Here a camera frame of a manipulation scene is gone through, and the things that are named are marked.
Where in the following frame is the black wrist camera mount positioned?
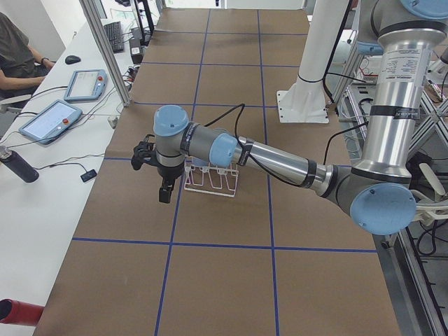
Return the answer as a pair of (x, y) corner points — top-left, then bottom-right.
(131, 134), (158, 170)

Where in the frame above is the light blue plastic cup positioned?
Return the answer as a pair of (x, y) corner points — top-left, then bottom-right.
(192, 157), (209, 167)

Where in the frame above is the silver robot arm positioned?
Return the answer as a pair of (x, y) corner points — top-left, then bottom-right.
(153, 1), (447, 236)

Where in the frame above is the black computer mouse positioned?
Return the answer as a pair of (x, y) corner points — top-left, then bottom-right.
(64, 55), (81, 65)

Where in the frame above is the black water bottle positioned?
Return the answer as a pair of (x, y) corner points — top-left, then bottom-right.
(1, 146), (39, 183)

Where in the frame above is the white pedestal base plate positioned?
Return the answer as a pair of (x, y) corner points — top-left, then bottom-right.
(276, 0), (351, 124)

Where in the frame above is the black keyboard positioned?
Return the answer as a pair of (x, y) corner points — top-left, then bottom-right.
(103, 22), (124, 53)

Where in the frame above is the small black device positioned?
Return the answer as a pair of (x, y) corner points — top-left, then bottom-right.
(80, 169), (97, 183)

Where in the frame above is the white wire cup holder rack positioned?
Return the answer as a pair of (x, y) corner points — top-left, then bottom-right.
(183, 157), (239, 197)

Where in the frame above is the lower teach pendant tablet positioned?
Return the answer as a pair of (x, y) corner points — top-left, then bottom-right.
(19, 99), (83, 145)

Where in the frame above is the person in dark shirt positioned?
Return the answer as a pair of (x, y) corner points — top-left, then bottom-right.
(1, 13), (55, 98)

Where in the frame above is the aluminium frame post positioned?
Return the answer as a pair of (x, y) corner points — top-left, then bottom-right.
(79, 0), (131, 107)

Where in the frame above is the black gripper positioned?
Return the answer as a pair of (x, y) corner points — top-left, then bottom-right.
(157, 162), (184, 203)

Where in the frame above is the red cylinder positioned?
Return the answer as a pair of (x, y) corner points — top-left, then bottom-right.
(1, 299), (44, 327)

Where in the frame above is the upper teach pendant tablet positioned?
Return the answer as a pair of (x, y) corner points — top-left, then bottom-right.
(64, 69), (108, 103)

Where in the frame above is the teach pendant tablet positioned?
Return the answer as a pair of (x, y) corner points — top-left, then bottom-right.
(64, 69), (108, 103)
(19, 99), (83, 145)

